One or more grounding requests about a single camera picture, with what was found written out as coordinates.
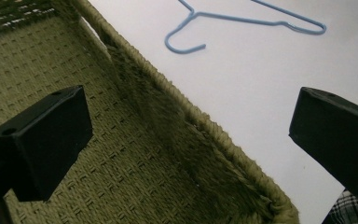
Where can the woven straw basket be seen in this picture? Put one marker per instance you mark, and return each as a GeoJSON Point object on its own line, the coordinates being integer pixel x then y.
{"type": "Point", "coordinates": [112, 149]}

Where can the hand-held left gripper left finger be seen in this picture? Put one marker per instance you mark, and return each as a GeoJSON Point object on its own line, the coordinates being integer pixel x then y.
{"type": "Point", "coordinates": [43, 140]}

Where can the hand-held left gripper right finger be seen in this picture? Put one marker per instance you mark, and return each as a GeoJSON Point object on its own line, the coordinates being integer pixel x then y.
{"type": "Point", "coordinates": [338, 140]}

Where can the plaid cloth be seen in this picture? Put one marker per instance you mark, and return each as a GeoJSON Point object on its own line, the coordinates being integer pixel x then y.
{"type": "Point", "coordinates": [354, 208]}

